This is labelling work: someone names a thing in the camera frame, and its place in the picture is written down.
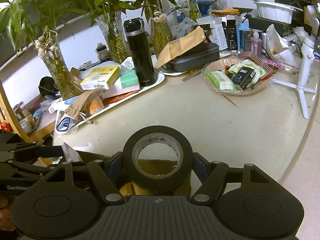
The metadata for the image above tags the black tape roll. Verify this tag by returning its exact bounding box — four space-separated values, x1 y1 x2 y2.
123 125 193 193

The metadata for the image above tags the orange gloved right hand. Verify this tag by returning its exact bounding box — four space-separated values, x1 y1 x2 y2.
0 194 17 231

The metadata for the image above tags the yellow foam holder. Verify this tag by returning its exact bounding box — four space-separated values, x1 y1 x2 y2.
119 182 140 198

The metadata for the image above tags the brown cardboard box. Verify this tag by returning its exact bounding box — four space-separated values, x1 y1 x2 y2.
78 151 191 198

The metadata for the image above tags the white plastic tray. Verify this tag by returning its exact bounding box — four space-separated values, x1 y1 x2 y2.
55 70 165 135

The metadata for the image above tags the green white tissue box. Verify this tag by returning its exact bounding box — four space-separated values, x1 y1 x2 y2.
109 70 140 95

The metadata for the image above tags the green wet wipes pack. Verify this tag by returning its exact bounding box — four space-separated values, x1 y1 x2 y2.
206 71 236 90

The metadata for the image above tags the yellow medicine box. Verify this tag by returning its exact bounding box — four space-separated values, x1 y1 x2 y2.
80 66 120 90

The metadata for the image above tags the wicker snack basket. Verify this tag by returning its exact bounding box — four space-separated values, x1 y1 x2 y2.
202 59 273 96

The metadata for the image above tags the black snack packet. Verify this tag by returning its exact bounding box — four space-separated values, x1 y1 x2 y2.
232 67 256 90

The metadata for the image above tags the black zip case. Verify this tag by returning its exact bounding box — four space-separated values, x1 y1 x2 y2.
165 42 220 72

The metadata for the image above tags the brown paper envelope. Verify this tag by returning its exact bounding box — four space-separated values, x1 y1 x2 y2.
156 26 206 68

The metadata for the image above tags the pink lotion bottle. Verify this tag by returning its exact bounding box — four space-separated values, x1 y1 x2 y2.
251 30 262 57

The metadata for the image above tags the white plastic bag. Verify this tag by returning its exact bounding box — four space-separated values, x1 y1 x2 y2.
266 24 297 67

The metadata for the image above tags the blue carton box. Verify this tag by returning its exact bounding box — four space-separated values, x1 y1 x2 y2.
239 23 253 52

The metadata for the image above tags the black thermos bottle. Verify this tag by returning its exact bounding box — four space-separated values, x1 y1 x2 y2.
124 17 156 87

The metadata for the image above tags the white tripod gimbal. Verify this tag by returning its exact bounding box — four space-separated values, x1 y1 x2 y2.
271 2 319 119

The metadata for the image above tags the left glass vase bamboo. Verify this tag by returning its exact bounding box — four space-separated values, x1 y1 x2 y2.
1 0 82 100

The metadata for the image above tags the glass vase bamboo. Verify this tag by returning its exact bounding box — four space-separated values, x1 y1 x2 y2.
1 0 82 100
76 0 135 63

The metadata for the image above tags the middle glass vase bamboo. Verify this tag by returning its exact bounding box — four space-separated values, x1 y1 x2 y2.
76 0 135 63

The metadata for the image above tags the white food container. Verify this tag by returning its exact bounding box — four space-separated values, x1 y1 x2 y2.
253 0 303 24

